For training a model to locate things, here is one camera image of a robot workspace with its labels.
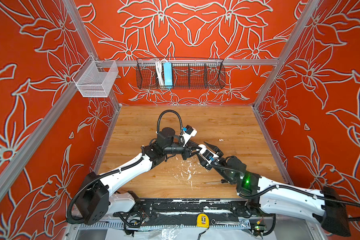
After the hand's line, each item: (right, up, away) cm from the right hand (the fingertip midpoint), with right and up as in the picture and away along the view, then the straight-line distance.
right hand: (199, 146), depth 69 cm
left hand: (+1, -1, 0) cm, 1 cm away
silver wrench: (+7, -36, +1) cm, 37 cm away
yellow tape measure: (+2, -35, 0) cm, 35 cm away
